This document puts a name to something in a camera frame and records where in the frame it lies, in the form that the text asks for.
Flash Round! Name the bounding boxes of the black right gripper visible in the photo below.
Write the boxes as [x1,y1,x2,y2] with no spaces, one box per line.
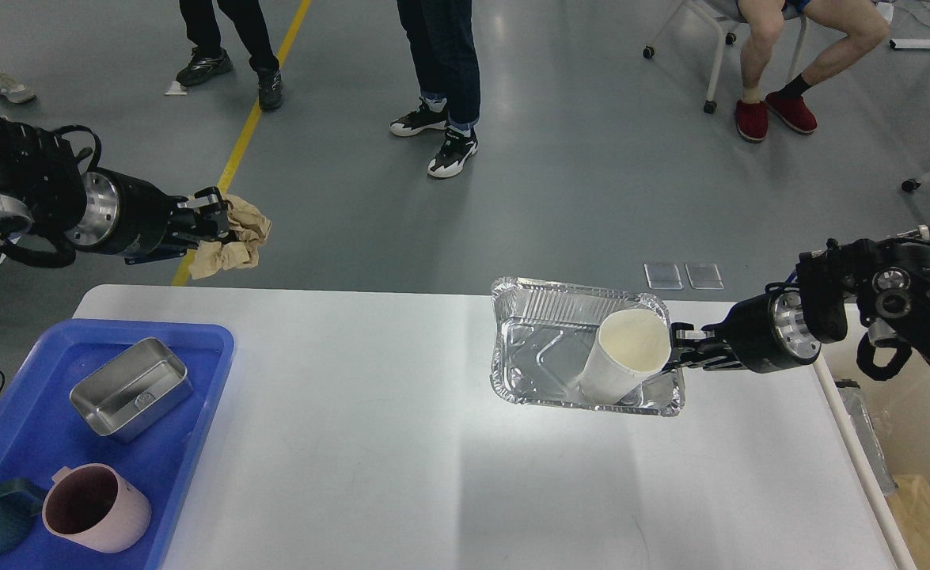
[662,291,822,373]

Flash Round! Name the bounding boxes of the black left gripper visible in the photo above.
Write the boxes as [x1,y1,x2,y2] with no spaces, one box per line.
[64,167,236,262]

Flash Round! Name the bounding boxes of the white paper cup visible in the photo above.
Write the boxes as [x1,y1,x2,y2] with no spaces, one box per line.
[577,308,671,405]

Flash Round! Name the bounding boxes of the aluminium foil tray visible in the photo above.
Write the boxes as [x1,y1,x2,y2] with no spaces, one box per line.
[490,275,685,417]

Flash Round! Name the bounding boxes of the stainless steel rectangular container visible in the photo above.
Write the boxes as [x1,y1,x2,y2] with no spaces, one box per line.
[69,338,194,445]

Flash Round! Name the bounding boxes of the pink mug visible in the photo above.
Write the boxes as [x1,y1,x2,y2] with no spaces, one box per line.
[40,463,151,554]

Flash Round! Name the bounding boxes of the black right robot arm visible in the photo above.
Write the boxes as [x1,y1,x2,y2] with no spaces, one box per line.
[665,225,930,382]

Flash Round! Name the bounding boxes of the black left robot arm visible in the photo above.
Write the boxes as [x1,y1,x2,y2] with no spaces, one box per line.
[0,116,237,269]

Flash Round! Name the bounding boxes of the floor socket plate right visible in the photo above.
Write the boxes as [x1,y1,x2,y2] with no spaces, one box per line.
[683,262,725,290]

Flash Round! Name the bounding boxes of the floor socket plate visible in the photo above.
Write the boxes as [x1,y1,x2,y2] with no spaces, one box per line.
[683,262,725,290]
[643,262,683,290]

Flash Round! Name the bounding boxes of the floor socket plate left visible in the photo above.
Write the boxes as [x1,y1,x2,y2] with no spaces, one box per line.
[643,262,683,290]

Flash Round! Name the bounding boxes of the white paper on floor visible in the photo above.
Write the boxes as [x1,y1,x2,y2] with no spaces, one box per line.
[164,81,188,97]

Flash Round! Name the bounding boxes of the clear plastic in bin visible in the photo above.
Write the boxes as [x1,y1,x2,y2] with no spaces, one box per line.
[834,379,898,497]

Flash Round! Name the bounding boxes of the person in black trousers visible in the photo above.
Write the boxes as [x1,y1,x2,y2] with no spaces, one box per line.
[176,0,285,112]

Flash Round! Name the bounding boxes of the white plastic bin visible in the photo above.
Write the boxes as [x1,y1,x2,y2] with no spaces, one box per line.
[813,304,930,570]

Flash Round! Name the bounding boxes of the blue plastic tray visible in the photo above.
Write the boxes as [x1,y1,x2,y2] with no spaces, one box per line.
[0,320,234,569]

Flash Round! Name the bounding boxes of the person in blue jeans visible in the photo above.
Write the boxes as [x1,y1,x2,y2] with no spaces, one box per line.
[389,1,480,178]

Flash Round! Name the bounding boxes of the white office chair right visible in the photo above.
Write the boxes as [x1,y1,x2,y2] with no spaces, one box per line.
[642,1,809,115]

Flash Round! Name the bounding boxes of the seated person bare legs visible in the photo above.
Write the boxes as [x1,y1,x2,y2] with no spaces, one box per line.
[735,0,893,144]

